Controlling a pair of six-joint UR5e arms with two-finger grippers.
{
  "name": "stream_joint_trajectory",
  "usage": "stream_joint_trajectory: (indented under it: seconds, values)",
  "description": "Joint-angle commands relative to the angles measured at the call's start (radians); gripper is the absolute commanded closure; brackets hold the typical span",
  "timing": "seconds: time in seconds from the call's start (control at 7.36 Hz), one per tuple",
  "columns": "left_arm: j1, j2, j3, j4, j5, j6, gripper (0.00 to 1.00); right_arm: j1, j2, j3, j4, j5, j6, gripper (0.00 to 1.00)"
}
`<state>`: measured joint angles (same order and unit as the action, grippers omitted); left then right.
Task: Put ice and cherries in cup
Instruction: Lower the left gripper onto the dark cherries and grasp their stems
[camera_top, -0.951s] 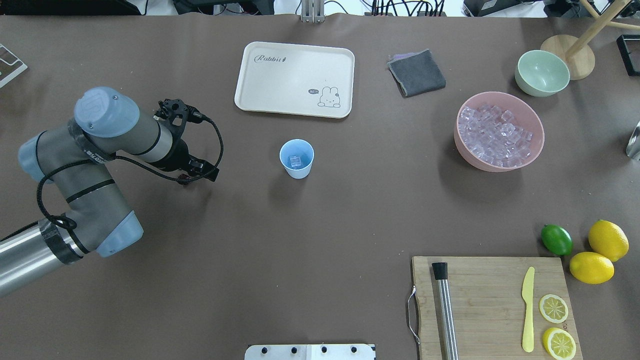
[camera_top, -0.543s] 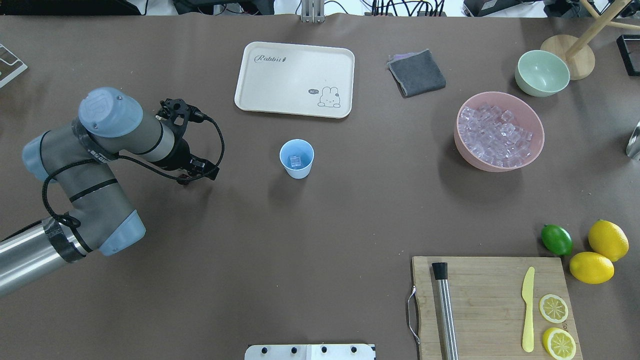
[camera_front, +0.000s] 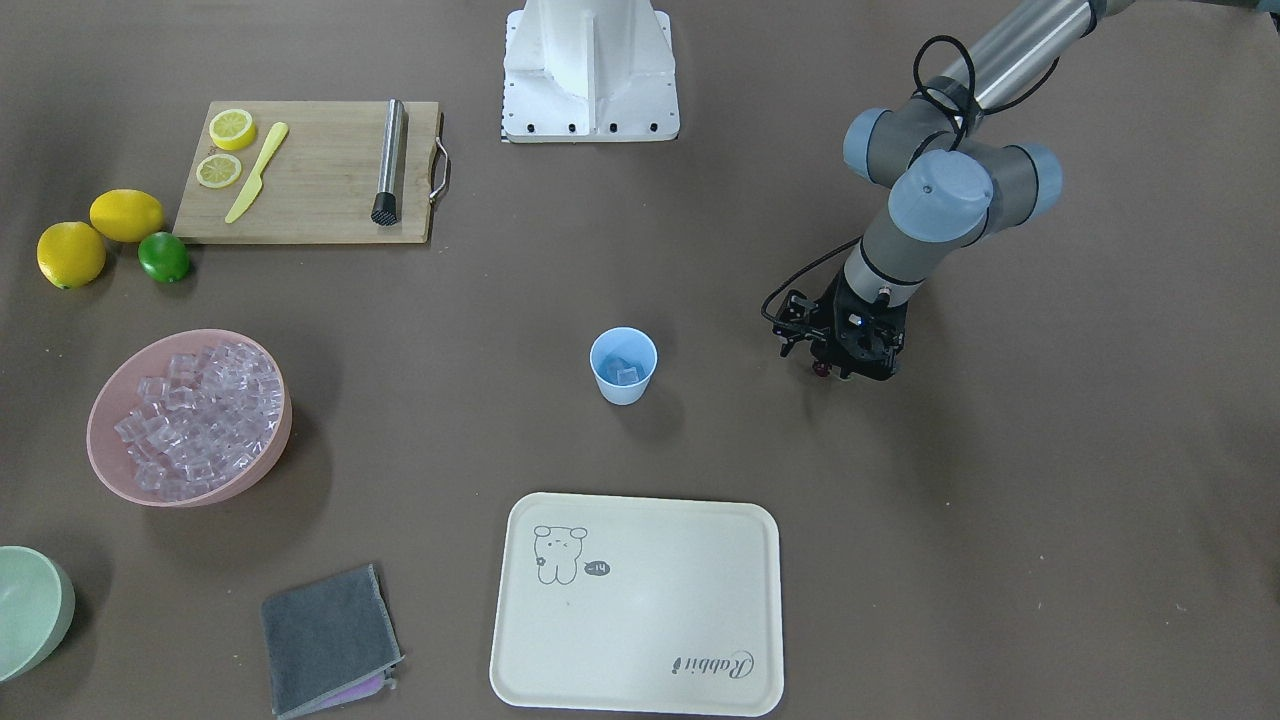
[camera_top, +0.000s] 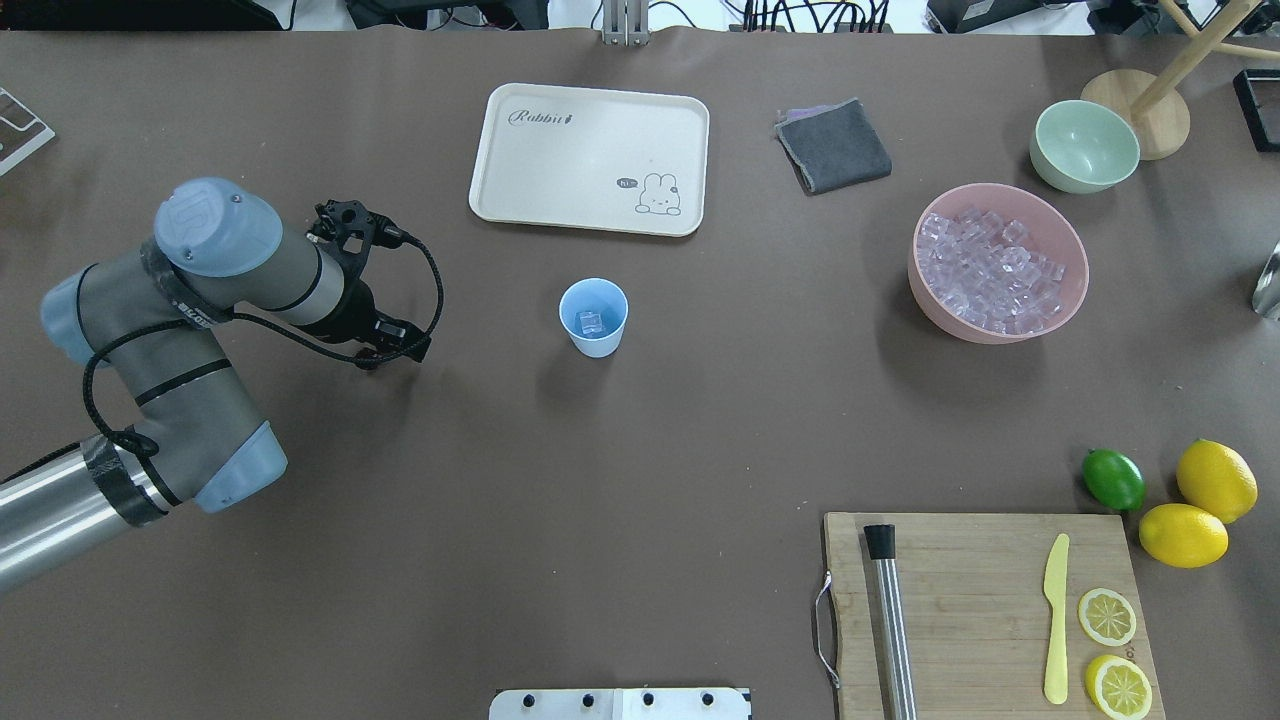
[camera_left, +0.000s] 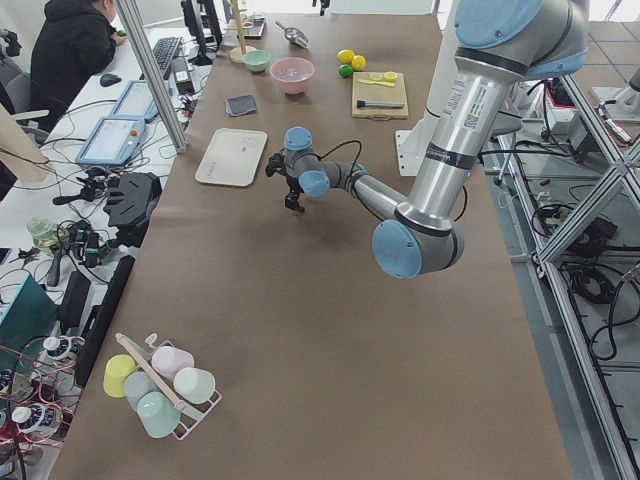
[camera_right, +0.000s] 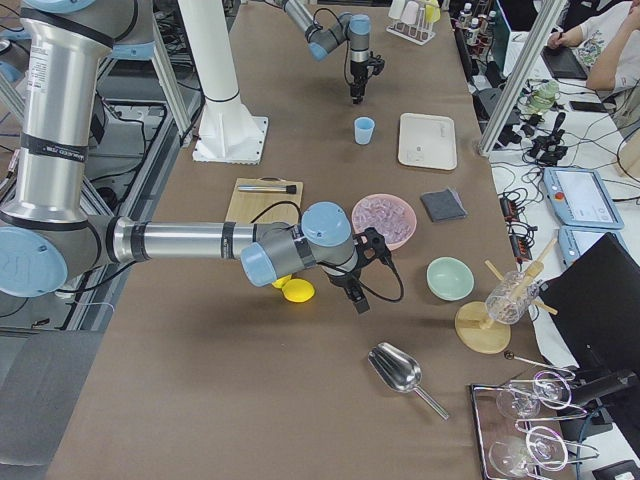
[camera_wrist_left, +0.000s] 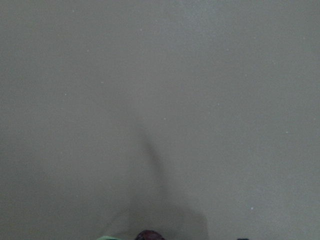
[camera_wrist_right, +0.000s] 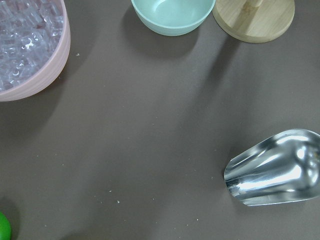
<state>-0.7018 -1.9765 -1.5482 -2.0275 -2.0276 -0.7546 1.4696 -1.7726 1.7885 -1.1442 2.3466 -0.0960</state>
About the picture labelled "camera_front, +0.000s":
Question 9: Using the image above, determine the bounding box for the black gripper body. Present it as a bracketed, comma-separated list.
[772, 274, 908, 380]

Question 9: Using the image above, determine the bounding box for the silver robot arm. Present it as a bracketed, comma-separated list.
[762, 1, 1126, 380]

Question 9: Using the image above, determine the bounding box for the light blue plastic cup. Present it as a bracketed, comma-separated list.
[589, 327, 659, 406]

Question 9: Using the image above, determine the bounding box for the pile of clear ice cubes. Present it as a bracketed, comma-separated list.
[111, 341, 285, 502]

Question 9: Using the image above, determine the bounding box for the cream rabbit tray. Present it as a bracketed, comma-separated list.
[489, 492, 785, 717]

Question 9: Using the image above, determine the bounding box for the steel muddler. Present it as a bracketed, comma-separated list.
[370, 99, 410, 227]

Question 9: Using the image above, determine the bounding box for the folded grey cloth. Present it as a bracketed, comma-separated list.
[260, 562, 403, 719]

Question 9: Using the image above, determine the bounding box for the yellow plastic knife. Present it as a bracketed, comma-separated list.
[223, 122, 291, 225]

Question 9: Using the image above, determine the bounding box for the wooden cutting board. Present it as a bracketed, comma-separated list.
[173, 100, 447, 245]

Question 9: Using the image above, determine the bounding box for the lemon slice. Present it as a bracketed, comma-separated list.
[207, 108, 257, 152]
[195, 152, 243, 190]

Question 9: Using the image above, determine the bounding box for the pink bowl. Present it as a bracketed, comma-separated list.
[86, 329, 293, 509]

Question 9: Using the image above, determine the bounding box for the green lime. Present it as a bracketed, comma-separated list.
[137, 231, 191, 283]

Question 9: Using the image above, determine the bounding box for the yellow lemon upper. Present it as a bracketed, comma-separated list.
[90, 188, 165, 243]

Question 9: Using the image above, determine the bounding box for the yellow lemon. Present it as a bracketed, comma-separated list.
[36, 222, 108, 290]
[90, 188, 165, 243]

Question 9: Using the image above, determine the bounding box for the yellow lemon lower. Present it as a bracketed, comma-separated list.
[36, 222, 108, 290]

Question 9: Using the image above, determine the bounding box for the mint green bowl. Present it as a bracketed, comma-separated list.
[1, 546, 76, 682]

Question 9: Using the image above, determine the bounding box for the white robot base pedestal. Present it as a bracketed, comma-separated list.
[500, 1, 681, 143]

